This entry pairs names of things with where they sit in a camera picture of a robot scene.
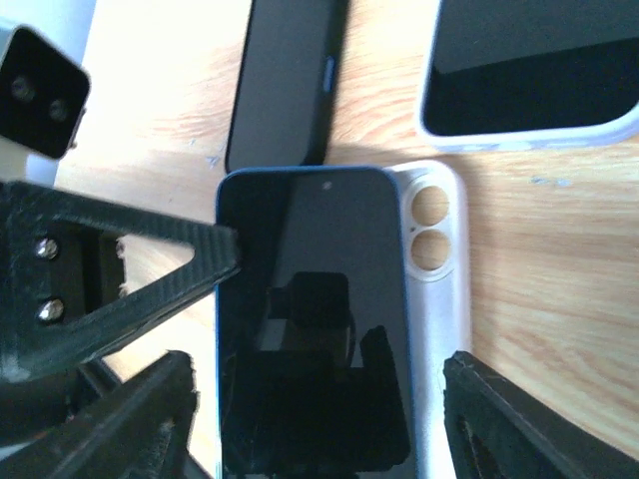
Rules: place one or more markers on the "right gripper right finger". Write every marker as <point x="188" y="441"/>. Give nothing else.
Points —
<point x="497" y="430"/>

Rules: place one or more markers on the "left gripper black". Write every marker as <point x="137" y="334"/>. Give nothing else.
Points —
<point x="78" y="264"/>

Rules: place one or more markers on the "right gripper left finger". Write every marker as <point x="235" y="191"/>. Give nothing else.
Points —
<point x="86" y="423"/>

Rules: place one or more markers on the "dark blue phone screen up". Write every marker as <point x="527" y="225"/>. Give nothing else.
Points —
<point x="312" y="339"/>

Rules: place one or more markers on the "clear phone case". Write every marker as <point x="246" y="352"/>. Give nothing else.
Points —
<point x="434" y="215"/>

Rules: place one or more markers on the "lilac phone case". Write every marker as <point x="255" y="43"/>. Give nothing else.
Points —
<point x="524" y="142"/>

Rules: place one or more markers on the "black phone case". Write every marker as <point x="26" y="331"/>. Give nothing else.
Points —
<point x="329" y="125"/>

